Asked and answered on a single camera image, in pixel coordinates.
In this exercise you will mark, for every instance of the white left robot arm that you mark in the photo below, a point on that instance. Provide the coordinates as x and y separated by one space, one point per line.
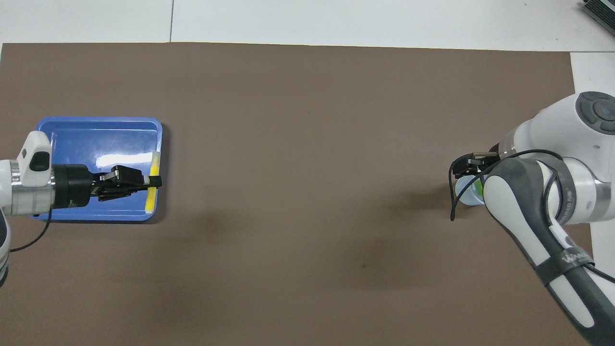
29 187

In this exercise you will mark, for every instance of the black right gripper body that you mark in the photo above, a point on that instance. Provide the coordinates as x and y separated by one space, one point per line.
485 163

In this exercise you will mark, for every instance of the translucent plastic cup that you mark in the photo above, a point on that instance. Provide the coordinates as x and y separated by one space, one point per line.
465 192

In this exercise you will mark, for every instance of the blue plastic tray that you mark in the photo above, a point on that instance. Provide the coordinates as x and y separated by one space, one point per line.
96 139

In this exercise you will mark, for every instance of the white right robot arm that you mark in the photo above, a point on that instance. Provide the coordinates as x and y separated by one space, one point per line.
528 202

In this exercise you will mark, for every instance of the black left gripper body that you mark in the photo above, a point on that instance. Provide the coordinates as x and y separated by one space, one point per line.
72 185

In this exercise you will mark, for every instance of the grey ribbed device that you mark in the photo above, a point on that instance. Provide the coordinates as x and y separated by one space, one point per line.
600 14

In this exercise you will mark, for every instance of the yellow pen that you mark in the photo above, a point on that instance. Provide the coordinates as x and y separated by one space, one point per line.
153 166

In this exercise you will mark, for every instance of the brown table mat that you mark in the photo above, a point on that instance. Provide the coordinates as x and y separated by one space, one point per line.
307 192

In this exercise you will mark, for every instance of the green pen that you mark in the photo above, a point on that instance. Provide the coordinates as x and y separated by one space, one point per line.
477 186

